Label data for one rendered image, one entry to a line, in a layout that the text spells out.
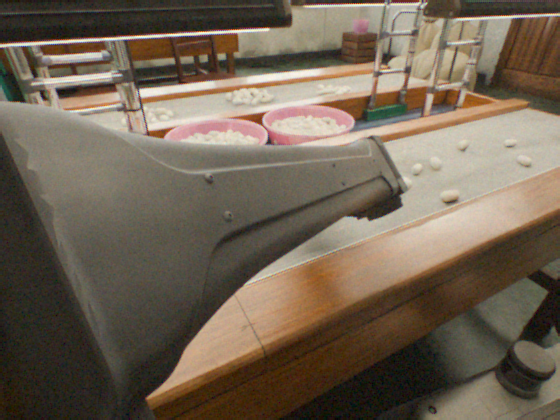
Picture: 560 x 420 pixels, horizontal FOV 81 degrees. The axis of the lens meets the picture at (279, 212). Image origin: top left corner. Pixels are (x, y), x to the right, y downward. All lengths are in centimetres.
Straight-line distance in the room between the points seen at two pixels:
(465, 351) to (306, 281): 107
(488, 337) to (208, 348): 128
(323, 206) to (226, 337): 27
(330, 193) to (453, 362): 127
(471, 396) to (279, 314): 46
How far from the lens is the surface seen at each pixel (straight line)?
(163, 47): 326
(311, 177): 15
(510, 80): 536
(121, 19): 48
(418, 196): 72
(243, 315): 42
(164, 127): 100
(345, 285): 45
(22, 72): 68
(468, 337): 150
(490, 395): 79
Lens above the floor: 109
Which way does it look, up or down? 35 degrees down
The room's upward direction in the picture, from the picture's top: straight up
